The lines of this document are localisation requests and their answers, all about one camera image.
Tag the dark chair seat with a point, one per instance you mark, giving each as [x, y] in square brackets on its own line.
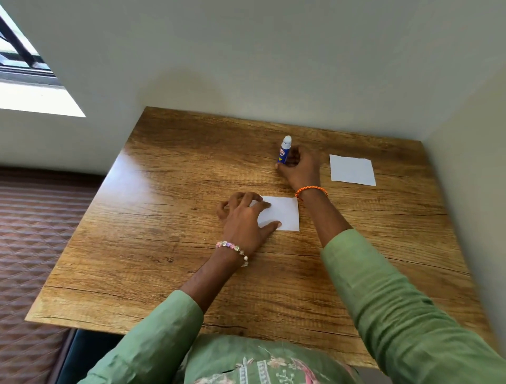
[85, 356]

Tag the green embroidered tunic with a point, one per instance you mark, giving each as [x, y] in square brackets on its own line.
[253, 362]

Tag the person's left hand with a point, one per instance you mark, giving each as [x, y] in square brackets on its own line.
[240, 225]

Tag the person's right hand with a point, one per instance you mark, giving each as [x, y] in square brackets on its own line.
[304, 170]

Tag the white square paper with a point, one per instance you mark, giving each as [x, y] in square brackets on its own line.
[352, 170]
[284, 213]

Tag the person's left forearm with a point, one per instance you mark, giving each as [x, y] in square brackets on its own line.
[174, 312]

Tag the blue and white glue stick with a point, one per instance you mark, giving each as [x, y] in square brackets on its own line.
[284, 149]

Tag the person's left thumb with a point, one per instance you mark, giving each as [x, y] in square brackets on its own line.
[270, 227]

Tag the person's left middle finger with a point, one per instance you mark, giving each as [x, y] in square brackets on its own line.
[252, 197]

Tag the person's right forearm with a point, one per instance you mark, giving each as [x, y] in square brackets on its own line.
[367, 277]

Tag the window with dark frame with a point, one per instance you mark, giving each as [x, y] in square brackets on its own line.
[27, 87]

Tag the person's left little finger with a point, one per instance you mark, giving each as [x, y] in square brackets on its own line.
[222, 209]

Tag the person's right thumb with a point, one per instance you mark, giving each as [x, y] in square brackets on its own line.
[282, 169]

